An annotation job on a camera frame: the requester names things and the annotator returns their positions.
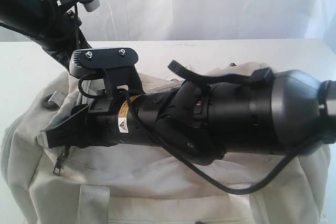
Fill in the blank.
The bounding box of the black right camera cable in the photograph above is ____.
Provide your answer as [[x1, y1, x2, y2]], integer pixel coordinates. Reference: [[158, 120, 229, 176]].
[[78, 60, 297, 196]]

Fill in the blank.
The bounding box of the white paper hang tag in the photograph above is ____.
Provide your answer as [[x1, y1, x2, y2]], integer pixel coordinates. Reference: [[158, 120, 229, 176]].
[[164, 65, 193, 82]]

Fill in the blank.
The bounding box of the beige duffel bag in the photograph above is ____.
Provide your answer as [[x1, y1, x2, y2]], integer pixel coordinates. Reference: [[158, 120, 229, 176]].
[[1, 62, 335, 223]]

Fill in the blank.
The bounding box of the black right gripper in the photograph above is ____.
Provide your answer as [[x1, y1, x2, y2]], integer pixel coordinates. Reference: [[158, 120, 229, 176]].
[[40, 92, 168, 148]]

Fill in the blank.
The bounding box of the black left camera cable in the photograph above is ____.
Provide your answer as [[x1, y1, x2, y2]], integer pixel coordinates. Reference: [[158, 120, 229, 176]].
[[33, 0, 82, 51]]

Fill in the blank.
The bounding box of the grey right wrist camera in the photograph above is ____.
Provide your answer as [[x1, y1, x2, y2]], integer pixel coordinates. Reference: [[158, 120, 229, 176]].
[[69, 47, 139, 79]]

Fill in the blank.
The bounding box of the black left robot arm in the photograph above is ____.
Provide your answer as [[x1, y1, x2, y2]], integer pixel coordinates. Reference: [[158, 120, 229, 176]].
[[1, 0, 97, 68]]

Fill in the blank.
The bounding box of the white backdrop curtain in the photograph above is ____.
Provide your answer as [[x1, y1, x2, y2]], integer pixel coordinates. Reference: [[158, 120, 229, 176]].
[[0, 0, 336, 43]]

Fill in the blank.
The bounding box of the black camera cable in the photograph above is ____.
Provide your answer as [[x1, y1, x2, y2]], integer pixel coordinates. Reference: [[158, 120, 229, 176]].
[[33, 0, 82, 51], [78, 60, 297, 196]]

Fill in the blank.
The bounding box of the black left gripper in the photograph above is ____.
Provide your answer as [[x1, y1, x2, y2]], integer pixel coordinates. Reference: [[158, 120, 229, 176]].
[[39, 16, 91, 69]]

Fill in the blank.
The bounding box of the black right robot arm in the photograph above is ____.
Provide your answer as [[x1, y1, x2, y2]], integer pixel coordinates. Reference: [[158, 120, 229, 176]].
[[46, 69, 335, 165]]

